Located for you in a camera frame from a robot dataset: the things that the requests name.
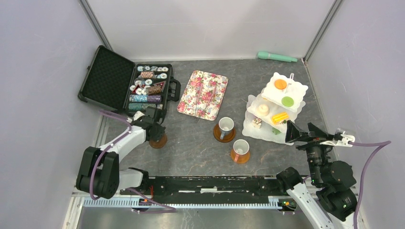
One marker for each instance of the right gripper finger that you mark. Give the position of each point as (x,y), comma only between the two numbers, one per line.
(294,133)
(317,134)

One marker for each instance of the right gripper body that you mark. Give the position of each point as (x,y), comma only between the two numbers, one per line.
(311,141)

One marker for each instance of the green cake piece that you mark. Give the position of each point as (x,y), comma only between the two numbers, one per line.
(276,131)

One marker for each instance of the yellow cube cake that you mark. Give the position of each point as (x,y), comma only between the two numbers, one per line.
(280,118)

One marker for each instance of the green macaron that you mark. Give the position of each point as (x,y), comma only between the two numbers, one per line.
(287,101)

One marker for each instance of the white three-tier cake stand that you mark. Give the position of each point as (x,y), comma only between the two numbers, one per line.
(272,96)

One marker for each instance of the cream dome cake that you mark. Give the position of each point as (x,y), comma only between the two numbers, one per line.
(262,110)

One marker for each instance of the white decorated cake slice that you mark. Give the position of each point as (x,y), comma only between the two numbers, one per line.
(256,122)

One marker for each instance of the orange macaron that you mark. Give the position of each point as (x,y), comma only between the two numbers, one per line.
(280,84)

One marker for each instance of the white cup pink handle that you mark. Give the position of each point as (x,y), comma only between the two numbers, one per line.
(241,146)

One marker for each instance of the orange-brown saucer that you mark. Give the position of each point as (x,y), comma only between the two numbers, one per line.
(240,158)

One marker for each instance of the large brown saucer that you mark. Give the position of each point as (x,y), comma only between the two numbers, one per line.
(226,138)

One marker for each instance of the white cup grey handle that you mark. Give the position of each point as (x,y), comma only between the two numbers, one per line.
(226,124)

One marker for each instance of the orange cup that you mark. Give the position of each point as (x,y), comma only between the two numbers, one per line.
(164,138)

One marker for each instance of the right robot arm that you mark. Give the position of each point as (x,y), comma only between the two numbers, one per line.
(336,202)

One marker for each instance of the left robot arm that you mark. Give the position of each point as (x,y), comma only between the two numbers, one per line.
(100,175)

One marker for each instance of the mint green rolling pin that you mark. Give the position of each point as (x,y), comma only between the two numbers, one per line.
(275,57)

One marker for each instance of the floral serving tray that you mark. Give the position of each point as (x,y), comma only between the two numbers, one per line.
(203,95)

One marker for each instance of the dark brown saucer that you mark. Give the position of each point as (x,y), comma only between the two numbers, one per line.
(157,144)

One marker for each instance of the black poker chip case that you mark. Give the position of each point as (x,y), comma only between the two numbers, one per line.
(115,83)

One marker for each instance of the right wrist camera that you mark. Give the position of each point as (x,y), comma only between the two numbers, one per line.
(340,138)

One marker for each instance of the black mounting rail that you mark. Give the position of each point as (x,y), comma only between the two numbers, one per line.
(211,189)

